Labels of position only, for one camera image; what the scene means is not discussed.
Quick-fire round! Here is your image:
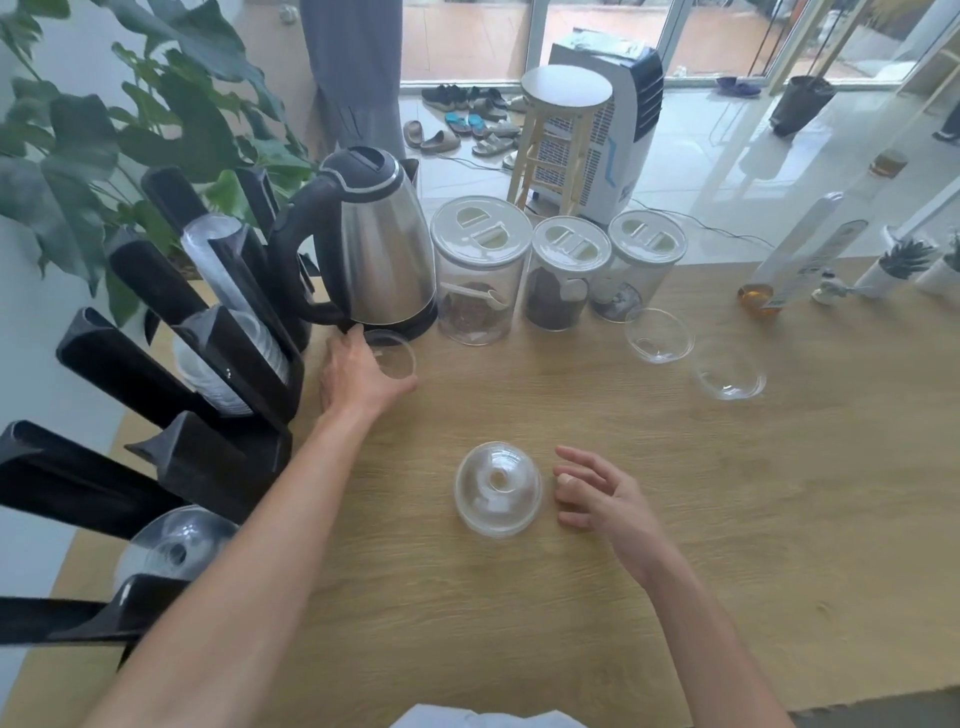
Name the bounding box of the spiky succulent in white pot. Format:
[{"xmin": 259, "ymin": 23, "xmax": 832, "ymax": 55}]
[{"xmin": 914, "ymin": 232, "xmax": 960, "ymax": 298}]

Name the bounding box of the rosette succulent in white pot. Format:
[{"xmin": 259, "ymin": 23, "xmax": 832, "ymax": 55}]
[{"xmin": 854, "ymin": 238, "xmax": 939, "ymax": 300}]

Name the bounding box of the large leafy potted plant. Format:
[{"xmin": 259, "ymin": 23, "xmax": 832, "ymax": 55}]
[{"xmin": 0, "ymin": 0, "xmax": 316, "ymax": 328}]

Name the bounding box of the clear jar of dark grounds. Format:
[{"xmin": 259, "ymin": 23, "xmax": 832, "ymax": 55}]
[{"xmin": 523, "ymin": 215, "xmax": 613, "ymax": 333}]

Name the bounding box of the white portable air cooler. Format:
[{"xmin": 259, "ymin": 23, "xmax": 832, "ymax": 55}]
[{"xmin": 547, "ymin": 29, "xmax": 665, "ymax": 226}]

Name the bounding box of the clear jar with white lid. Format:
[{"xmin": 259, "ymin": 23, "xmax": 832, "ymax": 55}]
[{"xmin": 588, "ymin": 208, "xmax": 689, "ymax": 325}]

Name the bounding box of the clear dome cup lid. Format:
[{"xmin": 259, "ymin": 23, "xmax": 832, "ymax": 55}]
[
  {"xmin": 363, "ymin": 328, "xmax": 418, "ymax": 384},
  {"xmin": 691, "ymin": 341, "xmax": 768, "ymax": 403},
  {"xmin": 623, "ymin": 307, "xmax": 697, "ymax": 367}
]

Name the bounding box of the steel electric kettle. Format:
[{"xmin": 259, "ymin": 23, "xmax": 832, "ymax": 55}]
[{"xmin": 268, "ymin": 146, "xmax": 440, "ymax": 339}]

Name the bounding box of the row of shoes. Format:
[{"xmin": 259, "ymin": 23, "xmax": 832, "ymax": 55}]
[{"xmin": 402, "ymin": 84, "xmax": 530, "ymax": 170}]

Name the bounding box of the black cup lid organizer rack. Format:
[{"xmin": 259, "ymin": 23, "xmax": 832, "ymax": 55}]
[{"xmin": 0, "ymin": 164, "xmax": 324, "ymax": 650}]

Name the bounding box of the white shirt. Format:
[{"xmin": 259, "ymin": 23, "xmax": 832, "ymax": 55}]
[{"xmin": 389, "ymin": 703, "xmax": 594, "ymax": 728}]

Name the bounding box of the person's right hand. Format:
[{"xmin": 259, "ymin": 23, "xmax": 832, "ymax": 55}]
[{"xmin": 553, "ymin": 446, "xmax": 661, "ymax": 590}]

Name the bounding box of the person's left hand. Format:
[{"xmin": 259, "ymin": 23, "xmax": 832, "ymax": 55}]
[{"xmin": 318, "ymin": 327, "xmax": 420, "ymax": 421}]

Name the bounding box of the large clear jar white lid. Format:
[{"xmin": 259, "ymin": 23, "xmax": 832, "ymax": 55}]
[{"xmin": 429, "ymin": 194, "xmax": 534, "ymax": 348}]

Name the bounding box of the person's left forearm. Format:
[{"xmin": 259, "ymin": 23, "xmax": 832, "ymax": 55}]
[{"xmin": 82, "ymin": 397, "xmax": 376, "ymax": 728}]

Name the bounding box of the tall glass oil bottle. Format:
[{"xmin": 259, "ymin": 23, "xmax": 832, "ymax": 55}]
[{"xmin": 736, "ymin": 148, "xmax": 909, "ymax": 316}]

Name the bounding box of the small white figurine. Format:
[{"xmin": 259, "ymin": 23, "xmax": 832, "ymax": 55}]
[{"xmin": 811, "ymin": 271, "xmax": 864, "ymax": 307}]

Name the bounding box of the round wooden stool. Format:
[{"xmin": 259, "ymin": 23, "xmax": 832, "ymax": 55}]
[{"xmin": 506, "ymin": 65, "xmax": 615, "ymax": 219}]

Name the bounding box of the person's right forearm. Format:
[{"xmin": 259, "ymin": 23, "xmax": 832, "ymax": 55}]
[{"xmin": 629, "ymin": 554, "xmax": 796, "ymax": 728}]

